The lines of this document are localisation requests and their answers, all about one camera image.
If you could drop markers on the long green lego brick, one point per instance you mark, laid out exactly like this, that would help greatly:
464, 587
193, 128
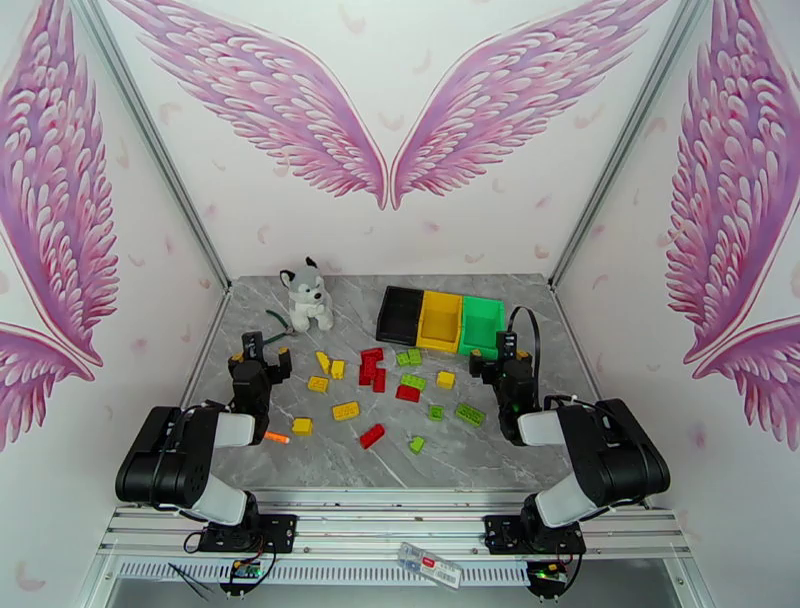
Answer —
470, 414

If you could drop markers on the small yellow lego brick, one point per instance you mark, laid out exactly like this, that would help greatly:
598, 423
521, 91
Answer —
337, 369

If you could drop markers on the long yellow lego brick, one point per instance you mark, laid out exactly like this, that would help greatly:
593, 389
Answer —
345, 410

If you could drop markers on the long red lego brick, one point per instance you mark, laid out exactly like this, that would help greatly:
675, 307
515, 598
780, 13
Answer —
372, 435

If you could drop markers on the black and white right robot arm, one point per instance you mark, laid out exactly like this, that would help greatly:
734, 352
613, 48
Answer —
615, 462

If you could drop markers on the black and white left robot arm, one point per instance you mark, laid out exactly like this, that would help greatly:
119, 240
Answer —
162, 462

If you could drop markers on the yellow wedge lego piece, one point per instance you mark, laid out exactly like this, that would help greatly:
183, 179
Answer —
322, 361

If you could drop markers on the green plastic bin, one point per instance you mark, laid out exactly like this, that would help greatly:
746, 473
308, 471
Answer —
482, 325

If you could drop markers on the orange marker pen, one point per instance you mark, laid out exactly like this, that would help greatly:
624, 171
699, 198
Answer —
278, 438

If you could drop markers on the yellow plastic bin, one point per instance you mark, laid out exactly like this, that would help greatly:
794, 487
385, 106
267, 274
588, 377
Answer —
440, 322

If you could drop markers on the grey husky plush toy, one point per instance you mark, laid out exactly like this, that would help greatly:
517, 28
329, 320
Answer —
306, 297

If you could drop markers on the black plastic bin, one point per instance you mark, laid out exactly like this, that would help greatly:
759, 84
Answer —
400, 315

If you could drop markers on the small green circuit board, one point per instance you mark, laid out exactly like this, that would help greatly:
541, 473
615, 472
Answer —
245, 569

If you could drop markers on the black circuit board green light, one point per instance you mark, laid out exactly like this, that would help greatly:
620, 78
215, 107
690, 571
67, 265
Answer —
547, 572

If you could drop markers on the white label card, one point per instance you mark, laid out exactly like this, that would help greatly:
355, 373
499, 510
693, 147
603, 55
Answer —
431, 565

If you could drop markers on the black tweezers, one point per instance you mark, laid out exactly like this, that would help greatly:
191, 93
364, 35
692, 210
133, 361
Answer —
194, 579

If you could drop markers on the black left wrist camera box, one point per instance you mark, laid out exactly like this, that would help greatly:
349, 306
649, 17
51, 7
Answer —
253, 347

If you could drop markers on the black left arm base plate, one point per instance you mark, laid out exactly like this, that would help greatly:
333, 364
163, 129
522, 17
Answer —
278, 531

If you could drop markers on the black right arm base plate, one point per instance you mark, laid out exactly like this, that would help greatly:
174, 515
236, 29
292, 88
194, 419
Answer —
503, 534

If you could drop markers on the aluminium rail frame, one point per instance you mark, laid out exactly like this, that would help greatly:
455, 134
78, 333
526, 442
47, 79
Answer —
387, 522

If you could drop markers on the aluminium frame post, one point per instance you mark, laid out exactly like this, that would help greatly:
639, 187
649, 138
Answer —
625, 150
156, 150

